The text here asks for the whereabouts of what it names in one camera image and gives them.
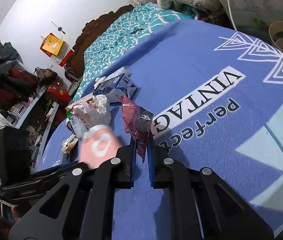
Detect red foil snack wrapper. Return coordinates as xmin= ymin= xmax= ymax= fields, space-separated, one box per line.
xmin=120 ymin=95 xmax=154 ymax=161

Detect blue vintage print blanket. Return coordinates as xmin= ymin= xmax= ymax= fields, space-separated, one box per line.
xmin=34 ymin=18 xmax=283 ymax=240

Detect crumpled white red plastic bag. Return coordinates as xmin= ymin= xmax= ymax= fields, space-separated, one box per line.
xmin=65 ymin=93 xmax=111 ymax=128

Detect cluttered metal shelf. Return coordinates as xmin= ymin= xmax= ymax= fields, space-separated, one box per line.
xmin=0 ymin=39 xmax=72 ymax=176

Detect teal patterned bed sheet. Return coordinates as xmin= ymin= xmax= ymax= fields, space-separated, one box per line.
xmin=73 ymin=3 xmax=196 ymax=101

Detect carved wooden headboard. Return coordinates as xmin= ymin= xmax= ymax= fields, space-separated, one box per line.
xmin=64 ymin=5 xmax=134 ymax=82

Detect yellow red wall calendar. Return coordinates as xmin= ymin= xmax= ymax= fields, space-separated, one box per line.
xmin=39 ymin=33 xmax=74 ymax=67

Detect white cable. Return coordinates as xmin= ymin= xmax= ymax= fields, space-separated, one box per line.
xmin=220 ymin=0 xmax=238 ymax=30

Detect gloved left hand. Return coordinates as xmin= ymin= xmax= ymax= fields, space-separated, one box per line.
xmin=78 ymin=125 xmax=122 ymax=169

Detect blue white carton box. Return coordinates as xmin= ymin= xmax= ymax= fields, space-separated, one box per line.
xmin=93 ymin=74 xmax=138 ymax=103

